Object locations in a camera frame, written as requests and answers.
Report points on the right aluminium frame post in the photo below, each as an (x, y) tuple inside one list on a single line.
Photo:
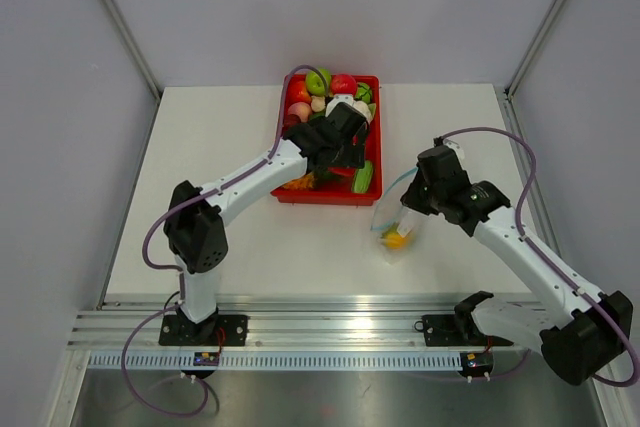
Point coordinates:
[(535, 47)]

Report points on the white cauliflower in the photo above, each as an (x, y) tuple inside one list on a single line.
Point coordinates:
[(367, 108)]

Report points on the left aluminium frame post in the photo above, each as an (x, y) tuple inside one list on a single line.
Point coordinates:
[(132, 48)]

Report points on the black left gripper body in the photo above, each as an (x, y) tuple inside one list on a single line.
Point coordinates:
[(349, 153)]

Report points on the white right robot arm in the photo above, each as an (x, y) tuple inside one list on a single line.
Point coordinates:
[(581, 328)]

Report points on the pink peach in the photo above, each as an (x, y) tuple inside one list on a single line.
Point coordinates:
[(301, 110)]

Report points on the dark green round vegetable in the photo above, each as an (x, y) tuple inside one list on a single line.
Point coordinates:
[(364, 93)]

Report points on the green apple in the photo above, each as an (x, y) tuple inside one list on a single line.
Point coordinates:
[(318, 82)]

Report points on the small pineapple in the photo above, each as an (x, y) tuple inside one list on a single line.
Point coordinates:
[(308, 182)]

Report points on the aluminium frame post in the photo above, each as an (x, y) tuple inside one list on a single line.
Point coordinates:
[(535, 47), (132, 48)]

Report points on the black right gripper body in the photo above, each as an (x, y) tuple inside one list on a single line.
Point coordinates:
[(422, 196)]

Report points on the red tomato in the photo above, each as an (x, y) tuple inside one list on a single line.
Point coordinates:
[(343, 172)]

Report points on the red plastic tray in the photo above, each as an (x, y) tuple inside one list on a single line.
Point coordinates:
[(337, 190)]

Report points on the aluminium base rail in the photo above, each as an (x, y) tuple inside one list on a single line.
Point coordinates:
[(375, 323)]

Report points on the clear zip top bag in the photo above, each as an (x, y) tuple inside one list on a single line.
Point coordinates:
[(390, 210)]

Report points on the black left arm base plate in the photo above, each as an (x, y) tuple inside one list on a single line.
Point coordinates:
[(222, 330)]

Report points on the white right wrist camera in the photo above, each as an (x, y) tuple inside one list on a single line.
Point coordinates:
[(456, 148)]

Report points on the yellow orange mango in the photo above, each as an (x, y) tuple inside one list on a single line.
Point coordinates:
[(396, 240)]

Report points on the garlic bulb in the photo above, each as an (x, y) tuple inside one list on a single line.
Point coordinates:
[(318, 104)]

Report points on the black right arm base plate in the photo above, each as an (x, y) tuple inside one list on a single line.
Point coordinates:
[(439, 330)]

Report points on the white slotted cable duct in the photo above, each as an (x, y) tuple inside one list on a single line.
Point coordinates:
[(438, 361)]

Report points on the red apple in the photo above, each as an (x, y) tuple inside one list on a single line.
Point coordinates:
[(343, 84)]

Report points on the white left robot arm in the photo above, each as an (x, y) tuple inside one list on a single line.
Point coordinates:
[(198, 217)]

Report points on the green cucumber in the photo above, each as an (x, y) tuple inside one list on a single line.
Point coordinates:
[(362, 178)]

